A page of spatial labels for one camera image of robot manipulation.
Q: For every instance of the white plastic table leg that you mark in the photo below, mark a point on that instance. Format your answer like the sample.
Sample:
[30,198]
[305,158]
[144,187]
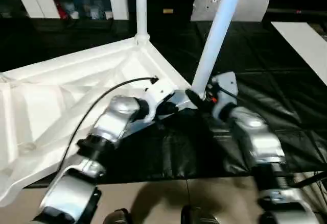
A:
[214,43]
[141,9]

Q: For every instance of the white plastic table top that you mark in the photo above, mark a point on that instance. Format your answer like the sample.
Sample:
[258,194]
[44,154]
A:
[64,81]

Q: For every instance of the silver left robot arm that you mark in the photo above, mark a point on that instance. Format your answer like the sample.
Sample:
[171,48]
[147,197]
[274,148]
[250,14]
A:
[115,122]

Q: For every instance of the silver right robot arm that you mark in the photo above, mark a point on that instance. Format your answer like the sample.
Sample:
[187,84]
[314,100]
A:
[260,142]

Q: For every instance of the small tan label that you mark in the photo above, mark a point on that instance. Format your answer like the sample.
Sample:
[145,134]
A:
[167,11]

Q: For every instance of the white flat board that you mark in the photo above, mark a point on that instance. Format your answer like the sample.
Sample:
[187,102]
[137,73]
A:
[301,43]

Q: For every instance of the small white cup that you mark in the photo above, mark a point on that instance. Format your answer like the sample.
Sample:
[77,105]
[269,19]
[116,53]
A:
[109,14]

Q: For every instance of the black stand leg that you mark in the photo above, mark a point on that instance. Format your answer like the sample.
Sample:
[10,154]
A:
[309,180]

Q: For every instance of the red bottle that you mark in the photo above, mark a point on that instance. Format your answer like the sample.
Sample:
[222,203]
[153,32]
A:
[60,8]

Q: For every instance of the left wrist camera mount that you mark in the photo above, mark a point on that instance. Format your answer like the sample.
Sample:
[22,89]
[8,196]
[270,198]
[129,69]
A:
[158,91]

